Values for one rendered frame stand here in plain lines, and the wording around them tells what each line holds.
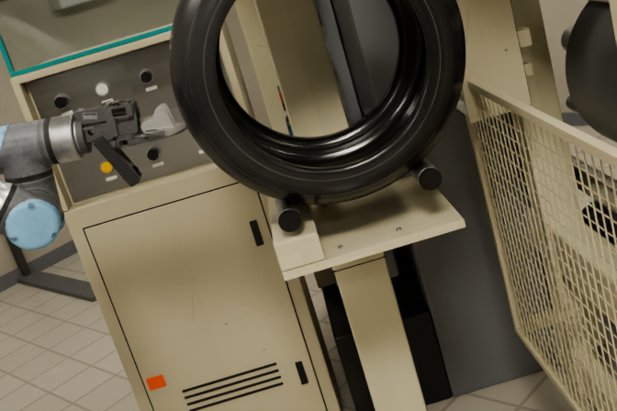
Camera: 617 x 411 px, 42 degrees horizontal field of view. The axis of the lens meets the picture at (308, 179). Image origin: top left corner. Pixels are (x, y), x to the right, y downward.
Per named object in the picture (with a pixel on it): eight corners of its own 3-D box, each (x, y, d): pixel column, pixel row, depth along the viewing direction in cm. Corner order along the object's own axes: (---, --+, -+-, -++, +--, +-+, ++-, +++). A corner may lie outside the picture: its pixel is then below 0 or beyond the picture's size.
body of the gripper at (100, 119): (133, 103, 149) (70, 114, 149) (143, 147, 152) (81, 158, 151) (139, 96, 157) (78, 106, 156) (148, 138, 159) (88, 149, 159)
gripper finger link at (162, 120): (184, 104, 151) (136, 111, 151) (190, 133, 153) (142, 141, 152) (185, 101, 154) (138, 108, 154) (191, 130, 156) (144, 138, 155)
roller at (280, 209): (283, 161, 184) (294, 177, 185) (267, 172, 184) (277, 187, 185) (293, 205, 150) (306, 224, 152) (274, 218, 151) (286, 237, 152)
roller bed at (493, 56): (448, 108, 199) (420, -9, 191) (504, 92, 199) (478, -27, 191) (470, 124, 180) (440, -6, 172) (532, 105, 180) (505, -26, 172)
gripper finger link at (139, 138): (162, 131, 151) (117, 139, 150) (164, 139, 151) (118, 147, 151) (165, 127, 155) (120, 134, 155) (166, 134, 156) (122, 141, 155)
